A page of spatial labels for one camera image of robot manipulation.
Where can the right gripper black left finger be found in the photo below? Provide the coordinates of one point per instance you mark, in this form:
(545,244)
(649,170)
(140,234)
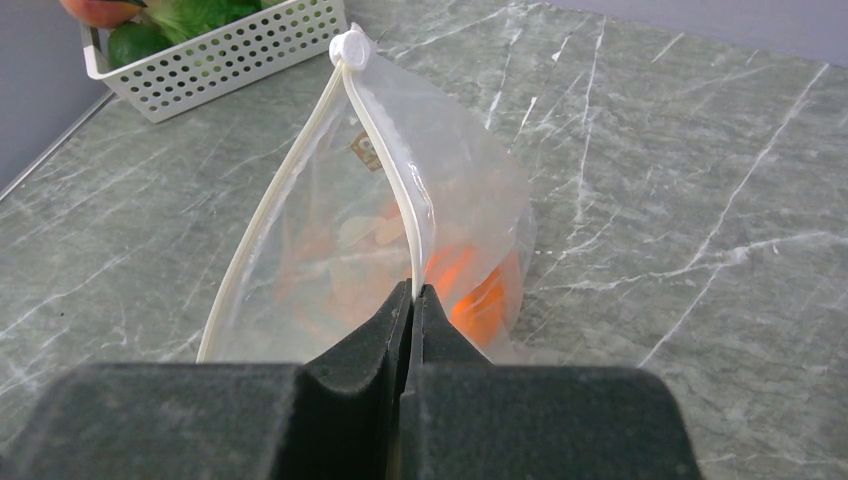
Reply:
(333,417)

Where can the green lettuce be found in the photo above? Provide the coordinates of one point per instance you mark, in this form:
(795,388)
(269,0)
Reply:
(182,20)

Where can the white perforated plastic basket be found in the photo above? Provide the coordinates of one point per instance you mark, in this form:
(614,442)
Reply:
(209,66)

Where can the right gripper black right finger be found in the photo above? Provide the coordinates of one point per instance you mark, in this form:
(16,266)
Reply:
(464,417)

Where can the orange carrot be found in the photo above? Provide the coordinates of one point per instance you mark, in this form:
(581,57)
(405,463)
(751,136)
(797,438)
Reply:
(486,313)

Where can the clear zip top bag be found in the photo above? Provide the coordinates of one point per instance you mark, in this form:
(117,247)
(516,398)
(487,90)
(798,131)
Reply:
(387,171)

